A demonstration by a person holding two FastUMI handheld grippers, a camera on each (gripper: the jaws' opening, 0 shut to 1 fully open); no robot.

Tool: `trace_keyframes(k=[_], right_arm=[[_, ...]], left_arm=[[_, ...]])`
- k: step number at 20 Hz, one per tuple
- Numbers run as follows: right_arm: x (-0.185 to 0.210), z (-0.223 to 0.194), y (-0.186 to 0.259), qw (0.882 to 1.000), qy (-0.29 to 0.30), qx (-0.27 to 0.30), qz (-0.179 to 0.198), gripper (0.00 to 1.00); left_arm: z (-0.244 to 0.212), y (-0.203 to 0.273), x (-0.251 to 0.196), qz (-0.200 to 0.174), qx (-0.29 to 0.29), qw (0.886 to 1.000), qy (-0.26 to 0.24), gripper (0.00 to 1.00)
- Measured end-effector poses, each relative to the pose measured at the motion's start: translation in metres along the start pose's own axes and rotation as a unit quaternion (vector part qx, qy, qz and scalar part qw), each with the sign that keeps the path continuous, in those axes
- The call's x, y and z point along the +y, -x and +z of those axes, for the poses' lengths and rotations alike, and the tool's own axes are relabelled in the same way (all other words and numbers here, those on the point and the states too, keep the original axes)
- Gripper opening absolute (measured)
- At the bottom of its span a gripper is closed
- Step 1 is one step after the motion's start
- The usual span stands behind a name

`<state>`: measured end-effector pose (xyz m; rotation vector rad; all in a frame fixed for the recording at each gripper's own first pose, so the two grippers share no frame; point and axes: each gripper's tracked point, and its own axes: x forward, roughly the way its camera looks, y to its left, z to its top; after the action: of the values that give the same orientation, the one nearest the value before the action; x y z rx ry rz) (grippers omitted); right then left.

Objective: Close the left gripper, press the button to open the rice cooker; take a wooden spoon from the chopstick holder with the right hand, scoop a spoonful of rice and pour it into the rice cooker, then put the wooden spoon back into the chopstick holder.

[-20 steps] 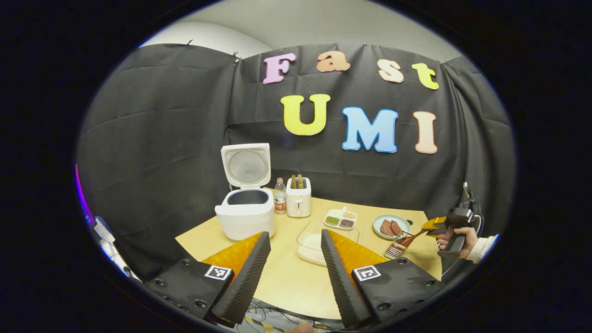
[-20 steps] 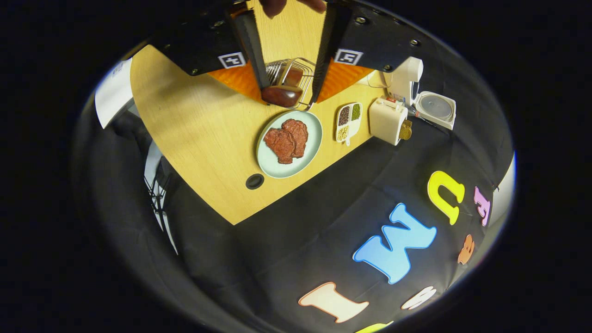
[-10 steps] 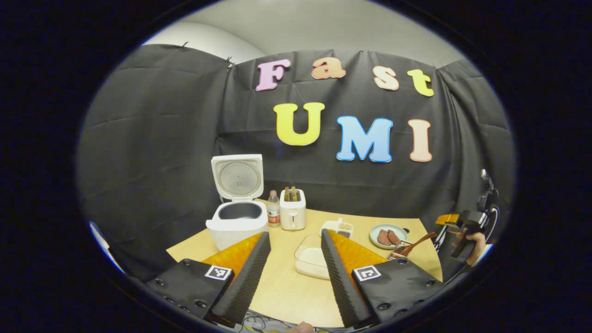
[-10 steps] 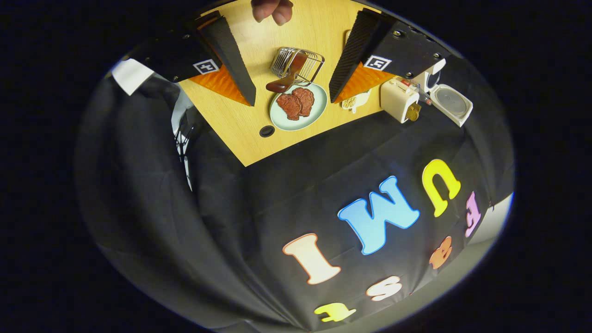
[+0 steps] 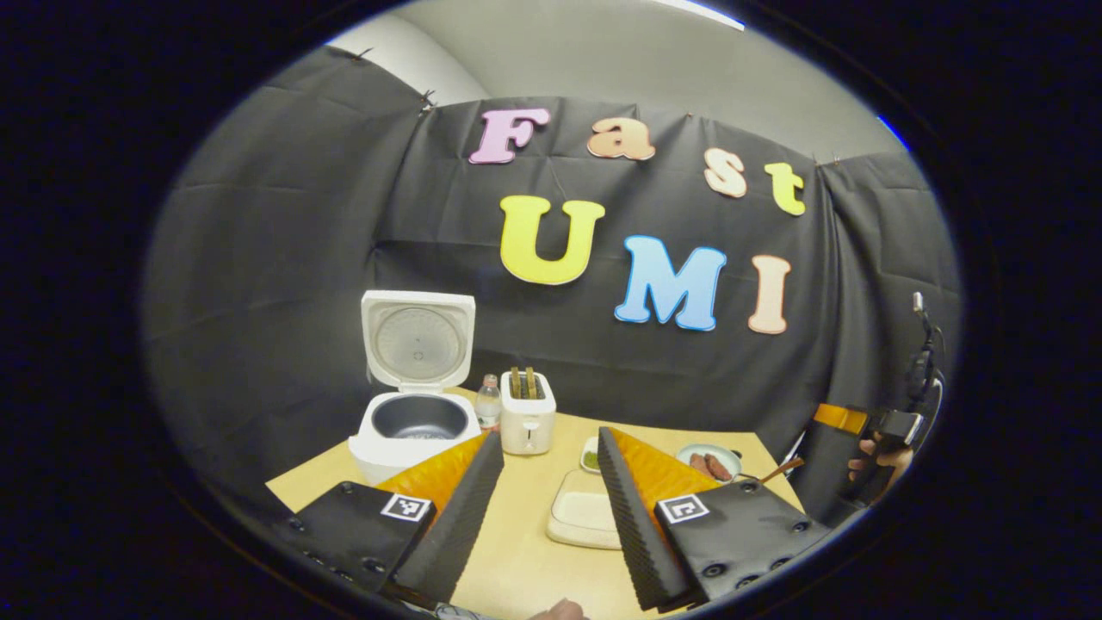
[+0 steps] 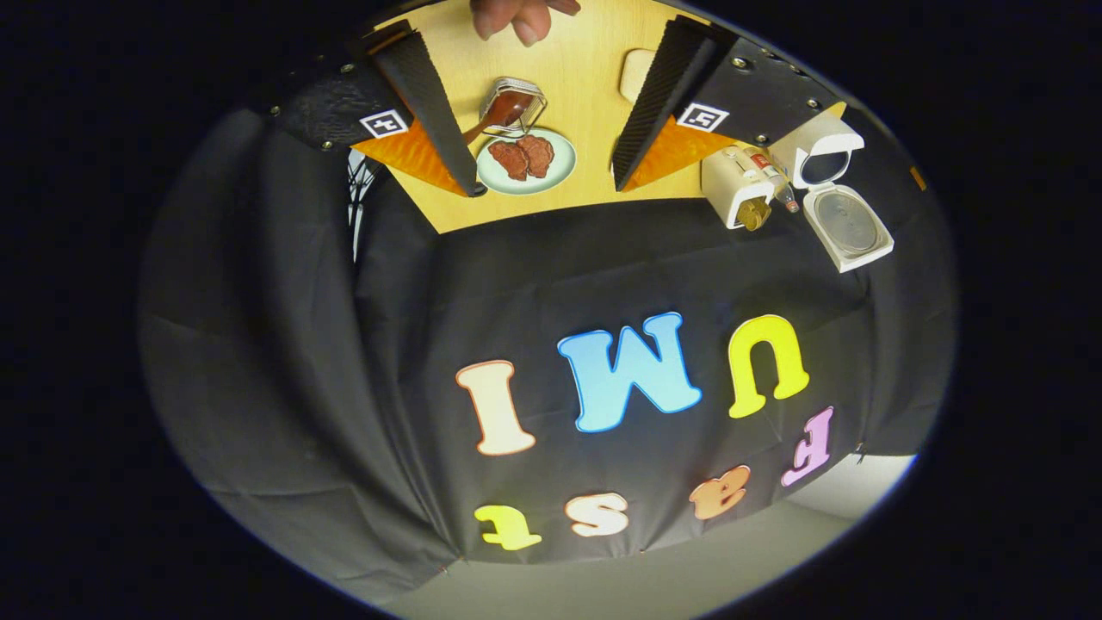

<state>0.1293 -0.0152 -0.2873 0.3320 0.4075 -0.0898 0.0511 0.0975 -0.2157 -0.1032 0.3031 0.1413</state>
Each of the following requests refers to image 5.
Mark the white rice cooker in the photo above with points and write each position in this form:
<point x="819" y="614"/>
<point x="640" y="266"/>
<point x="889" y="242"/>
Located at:
<point x="419" y="344"/>

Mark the red meat slice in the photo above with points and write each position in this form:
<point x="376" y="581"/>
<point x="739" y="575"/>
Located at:
<point x="719" y="468"/>
<point x="698" y="465"/>

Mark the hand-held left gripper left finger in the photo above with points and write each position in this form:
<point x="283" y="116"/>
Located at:
<point x="448" y="534"/>

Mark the brown wooden spoon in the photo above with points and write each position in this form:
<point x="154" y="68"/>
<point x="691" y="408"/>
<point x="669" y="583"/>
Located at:
<point x="782" y="469"/>

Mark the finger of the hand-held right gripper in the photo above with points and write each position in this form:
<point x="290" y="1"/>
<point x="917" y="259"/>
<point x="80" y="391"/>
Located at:
<point x="839" y="418"/>

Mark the pale green plate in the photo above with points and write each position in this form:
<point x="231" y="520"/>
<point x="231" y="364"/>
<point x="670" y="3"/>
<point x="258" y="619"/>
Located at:
<point x="719" y="450"/>

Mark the white divided bean dish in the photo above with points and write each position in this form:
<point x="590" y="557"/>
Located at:
<point x="591" y="459"/>

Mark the white toaster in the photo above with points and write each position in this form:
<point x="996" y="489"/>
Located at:
<point x="527" y="426"/>

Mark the cream tray of rice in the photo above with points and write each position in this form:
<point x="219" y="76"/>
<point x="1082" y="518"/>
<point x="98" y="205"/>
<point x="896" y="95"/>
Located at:
<point x="581" y="512"/>

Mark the clear plastic bottle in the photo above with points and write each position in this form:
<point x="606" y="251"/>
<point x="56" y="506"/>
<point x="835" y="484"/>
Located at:
<point x="488" y="405"/>

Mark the brown bread slice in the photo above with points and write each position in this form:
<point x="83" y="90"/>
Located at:
<point x="531" y="383"/>
<point x="516" y="383"/>

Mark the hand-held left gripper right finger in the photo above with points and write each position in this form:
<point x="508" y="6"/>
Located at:
<point x="637" y="534"/>

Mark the black backdrop cloth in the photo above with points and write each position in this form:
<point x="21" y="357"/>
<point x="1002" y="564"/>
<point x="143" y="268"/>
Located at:
<point x="284" y="258"/>

